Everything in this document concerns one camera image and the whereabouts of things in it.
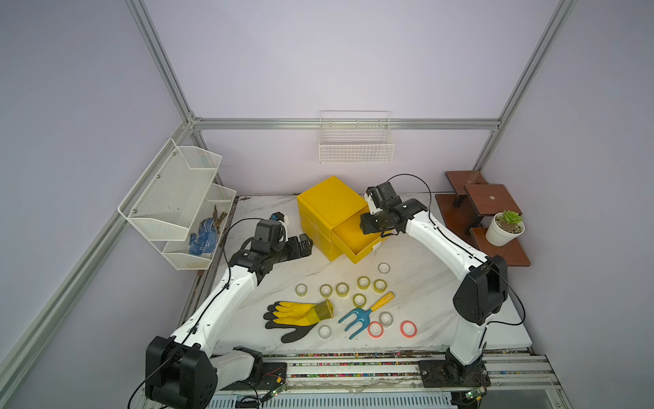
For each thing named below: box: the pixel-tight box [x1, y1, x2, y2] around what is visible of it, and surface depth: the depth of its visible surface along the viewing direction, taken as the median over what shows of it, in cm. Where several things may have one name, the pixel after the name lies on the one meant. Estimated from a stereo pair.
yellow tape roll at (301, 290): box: [294, 282, 308, 298], surface depth 92 cm
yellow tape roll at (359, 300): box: [352, 293, 368, 309], surface depth 90 cm
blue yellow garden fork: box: [338, 291, 396, 340], surface depth 87 cm
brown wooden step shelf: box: [434, 170, 532, 268], surface depth 90 cm
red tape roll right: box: [400, 320, 418, 340], surface depth 84 cm
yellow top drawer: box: [331, 206, 383, 265], surface depth 83 cm
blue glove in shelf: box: [189, 217, 218, 256], surface depth 89 cm
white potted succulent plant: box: [485, 209, 526, 248], surface depth 81 cm
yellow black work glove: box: [263, 299, 334, 344], surface depth 84 cm
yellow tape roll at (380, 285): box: [372, 278, 388, 294], surface depth 93 cm
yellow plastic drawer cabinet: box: [296, 175, 390, 265], surface depth 89 cm
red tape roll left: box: [367, 321, 385, 340], surface depth 84 cm
